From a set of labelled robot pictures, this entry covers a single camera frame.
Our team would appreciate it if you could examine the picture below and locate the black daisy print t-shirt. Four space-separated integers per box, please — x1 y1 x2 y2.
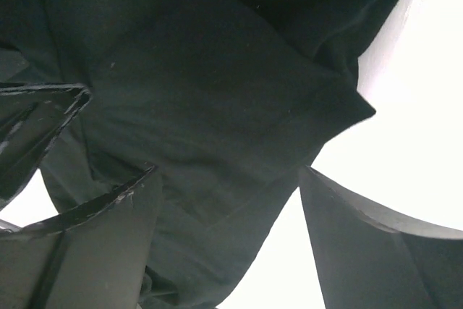
1 0 398 308

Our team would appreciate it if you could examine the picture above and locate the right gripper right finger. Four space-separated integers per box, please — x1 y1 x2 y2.
299 167 462 309

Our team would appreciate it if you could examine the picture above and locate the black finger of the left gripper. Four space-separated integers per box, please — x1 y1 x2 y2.
1 82 90 200

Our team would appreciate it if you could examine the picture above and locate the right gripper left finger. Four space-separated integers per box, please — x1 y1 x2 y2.
1 167 162 309

